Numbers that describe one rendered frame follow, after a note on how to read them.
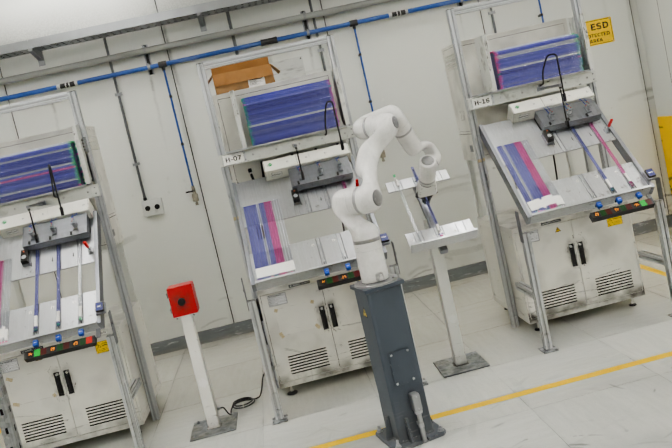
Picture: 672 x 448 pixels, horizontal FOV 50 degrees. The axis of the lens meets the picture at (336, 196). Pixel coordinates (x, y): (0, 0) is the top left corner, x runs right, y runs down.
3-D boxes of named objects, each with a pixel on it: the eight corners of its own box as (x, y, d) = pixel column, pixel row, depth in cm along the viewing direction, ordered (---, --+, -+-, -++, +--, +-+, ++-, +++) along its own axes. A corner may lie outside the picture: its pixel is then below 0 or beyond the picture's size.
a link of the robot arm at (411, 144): (404, 115, 354) (432, 159, 370) (391, 137, 346) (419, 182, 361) (419, 113, 348) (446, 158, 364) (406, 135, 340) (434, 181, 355)
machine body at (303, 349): (405, 368, 404) (381, 261, 398) (282, 399, 398) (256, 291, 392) (385, 337, 468) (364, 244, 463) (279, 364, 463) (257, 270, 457)
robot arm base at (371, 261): (404, 278, 307) (395, 236, 306) (364, 291, 301) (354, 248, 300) (387, 273, 325) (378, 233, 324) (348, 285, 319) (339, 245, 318)
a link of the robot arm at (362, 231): (370, 243, 303) (358, 188, 301) (335, 246, 315) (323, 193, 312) (385, 236, 313) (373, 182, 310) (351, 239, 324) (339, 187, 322)
